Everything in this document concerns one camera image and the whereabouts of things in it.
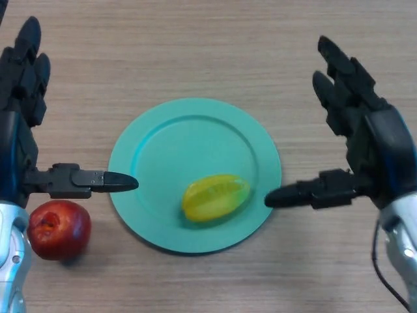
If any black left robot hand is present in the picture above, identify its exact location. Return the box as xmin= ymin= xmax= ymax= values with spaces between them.
xmin=0 ymin=16 xmax=140 ymax=209

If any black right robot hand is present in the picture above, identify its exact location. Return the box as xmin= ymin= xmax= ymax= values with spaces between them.
xmin=264 ymin=35 xmax=417 ymax=210

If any yellow starfruit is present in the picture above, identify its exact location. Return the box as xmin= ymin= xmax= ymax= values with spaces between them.
xmin=181 ymin=173 xmax=251 ymax=222

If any green round plate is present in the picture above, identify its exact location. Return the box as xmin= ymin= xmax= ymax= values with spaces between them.
xmin=108 ymin=98 xmax=281 ymax=254

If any red apple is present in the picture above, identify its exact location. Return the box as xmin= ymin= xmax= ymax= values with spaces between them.
xmin=26 ymin=200 xmax=92 ymax=261

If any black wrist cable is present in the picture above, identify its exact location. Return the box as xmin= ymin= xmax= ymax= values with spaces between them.
xmin=371 ymin=218 xmax=410 ymax=310

